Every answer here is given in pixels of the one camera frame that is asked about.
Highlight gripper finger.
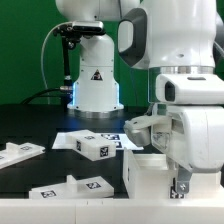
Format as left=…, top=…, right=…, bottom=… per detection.
left=174, top=166, right=191, bottom=194

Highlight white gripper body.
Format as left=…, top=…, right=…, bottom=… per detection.
left=151, top=106, right=224, bottom=173

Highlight white cabinet body box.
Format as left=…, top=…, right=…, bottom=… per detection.
left=123, top=149, right=224, bottom=200

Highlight white cabinet door panel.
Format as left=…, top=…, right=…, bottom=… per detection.
left=29, top=175, right=114, bottom=199

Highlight white cabinet top panel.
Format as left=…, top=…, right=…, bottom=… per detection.
left=0, top=142, right=45, bottom=169

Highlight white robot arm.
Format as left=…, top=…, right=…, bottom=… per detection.
left=56, top=0, right=224, bottom=194

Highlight small white cabinet block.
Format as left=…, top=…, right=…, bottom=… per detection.
left=73, top=130, right=116, bottom=161

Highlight white marker base sheet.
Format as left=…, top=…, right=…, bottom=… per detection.
left=52, top=131, right=142, bottom=150

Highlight white L-shaped fence wall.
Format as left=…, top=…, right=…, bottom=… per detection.
left=0, top=162, right=224, bottom=224

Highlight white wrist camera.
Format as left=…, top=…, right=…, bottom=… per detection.
left=123, top=115, right=171, bottom=147

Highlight black power cable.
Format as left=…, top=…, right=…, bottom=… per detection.
left=21, top=88, right=73, bottom=106

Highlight black camera on stand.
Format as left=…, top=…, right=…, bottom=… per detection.
left=53, top=21, right=106, bottom=106

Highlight grey camera cable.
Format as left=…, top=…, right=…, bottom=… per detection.
left=40, top=22, right=73, bottom=90

